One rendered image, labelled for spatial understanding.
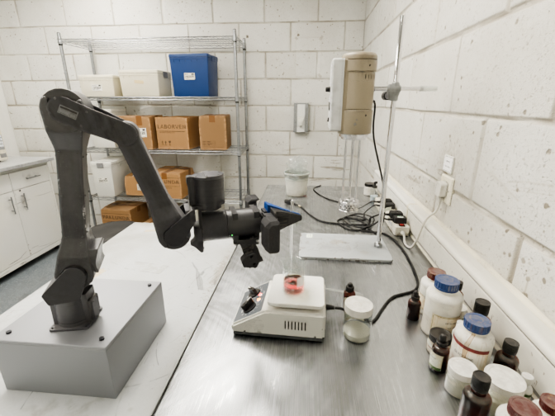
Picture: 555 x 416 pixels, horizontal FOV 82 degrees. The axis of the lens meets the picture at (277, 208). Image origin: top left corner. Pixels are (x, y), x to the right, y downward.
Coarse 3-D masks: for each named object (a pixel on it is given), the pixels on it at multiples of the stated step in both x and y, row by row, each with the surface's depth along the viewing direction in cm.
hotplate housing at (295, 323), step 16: (240, 320) 68; (256, 320) 67; (272, 320) 67; (288, 320) 66; (304, 320) 66; (320, 320) 65; (272, 336) 69; (288, 336) 68; (304, 336) 67; (320, 336) 67
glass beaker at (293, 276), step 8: (288, 264) 66; (296, 264) 71; (304, 264) 67; (288, 272) 67; (296, 272) 66; (304, 272) 68; (288, 280) 67; (296, 280) 67; (304, 280) 68; (288, 288) 68; (296, 288) 68; (304, 288) 69; (296, 296) 68
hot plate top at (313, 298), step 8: (280, 280) 75; (312, 280) 75; (320, 280) 75; (272, 288) 71; (280, 288) 71; (312, 288) 71; (320, 288) 71; (272, 296) 68; (280, 296) 68; (288, 296) 68; (304, 296) 68; (312, 296) 68; (320, 296) 68; (272, 304) 66; (280, 304) 66; (288, 304) 66; (296, 304) 66; (304, 304) 66; (312, 304) 66; (320, 304) 66
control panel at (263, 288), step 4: (264, 284) 78; (256, 288) 78; (260, 288) 77; (264, 288) 76; (248, 292) 79; (260, 292) 75; (264, 292) 74; (244, 296) 78; (248, 296) 77; (256, 296) 74; (260, 296) 73; (264, 296) 72; (244, 300) 76; (256, 300) 72; (260, 300) 71; (240, 304) 75; (256, 304) 71; (260, 304) 70; (240, 308) 73; (256, 308) 69; (260, 308) 68; (240, 312) 71; (252, 312) 69; (256, 312) 68; (236, 316) 71; (240, 316) 70; (244, 316) 69; (236, 320) 69
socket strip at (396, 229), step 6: (378, 198) 155; (378, 204) 149; (378, 210) 148; (390, 222) 127; (390, 228) 127; (396, 228) 120; (402, 228) 120; (408, 228) 120; (396, 234) 121; (408, 234) 121
